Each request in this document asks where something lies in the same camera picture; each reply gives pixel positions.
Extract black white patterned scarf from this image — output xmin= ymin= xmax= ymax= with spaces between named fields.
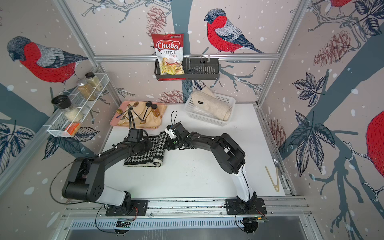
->
xmin=124 ymin=132 xmax=169 ymax=168

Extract white plastic basket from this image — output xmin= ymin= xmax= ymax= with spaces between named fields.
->
xmin=184 ymin=94 xmax=236 ymax=127

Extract beige knitted scarf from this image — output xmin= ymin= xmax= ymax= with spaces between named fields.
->
xmin=191 ymin=87 xmax=232 ymax=122

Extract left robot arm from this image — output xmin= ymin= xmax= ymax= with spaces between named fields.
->
xmin=62 ymin=129 xmax=153 ymax=209

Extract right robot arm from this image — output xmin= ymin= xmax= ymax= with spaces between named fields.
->
xmin=165 ymin=122 xmax=258 ymax=210

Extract beige cloth on tray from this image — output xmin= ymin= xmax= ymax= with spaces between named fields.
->
xmin=117 ymin=102 xmax=168 ymax=129

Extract pink tray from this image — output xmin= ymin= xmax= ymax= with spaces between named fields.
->
xmin=109 ymin=100 xmax=168 ymax=130

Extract black gold fork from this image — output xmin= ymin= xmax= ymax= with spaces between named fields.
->
xmin=128 ymin=104 xmax=143 ymax=121

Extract gold spoon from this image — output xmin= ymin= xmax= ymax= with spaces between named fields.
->
xmin=116 ymin=109 xmax=134 ymax=126

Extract small amber spice bottle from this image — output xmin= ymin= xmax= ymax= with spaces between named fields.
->
xmin=151 ymin=104 xmax=161 ymax=118

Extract black ladle spoon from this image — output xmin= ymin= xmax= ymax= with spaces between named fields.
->
xmin=140 ymin=101 xmax=153 ymax=124

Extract small orange box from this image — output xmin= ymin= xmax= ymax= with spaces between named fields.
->
xmin=66 ymin=123 xmax=81 ymax=137

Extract large jar black lid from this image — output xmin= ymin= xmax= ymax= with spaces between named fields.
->
xmin=51 ymin=95 xmax=84 ymax=123

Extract spice jar silver lid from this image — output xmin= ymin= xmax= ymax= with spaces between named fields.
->
xmin=77 ymin=80 xmax=97 ymax=101

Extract spice jar black lid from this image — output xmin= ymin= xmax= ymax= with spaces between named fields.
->
xmin=85 ymin=73 xmax=104 ymax=92

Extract red cassava chips bag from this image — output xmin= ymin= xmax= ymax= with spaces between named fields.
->
xmin=152 ymin=34 xmax=184 ymax=75

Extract beige plastic tongs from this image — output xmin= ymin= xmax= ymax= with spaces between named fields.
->
xmin=265 ymin=166 xmax=280 ymax=192

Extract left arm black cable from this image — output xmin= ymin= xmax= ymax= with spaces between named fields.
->
xmin=127 ymin=109 xmax=136 ymax=130

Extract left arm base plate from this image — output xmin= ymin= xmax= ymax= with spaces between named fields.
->
xmin=106 ymin=200 xmax=149 ymax=217

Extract black wire wall basket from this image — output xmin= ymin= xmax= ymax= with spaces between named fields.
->
xmin=154 ymin=57 xmax=220 ymax=81

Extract white wire wall shelf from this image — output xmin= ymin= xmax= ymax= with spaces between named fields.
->
xmin=48 ymin=74 xmax=110 ymax=138

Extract aluminium front rail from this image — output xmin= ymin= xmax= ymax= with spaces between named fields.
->
xmin=61 ymin=196 xmax=313 ymax=220

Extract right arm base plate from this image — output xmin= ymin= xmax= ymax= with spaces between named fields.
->
xmin=224 ymin=198 xmax=267 ymax=215

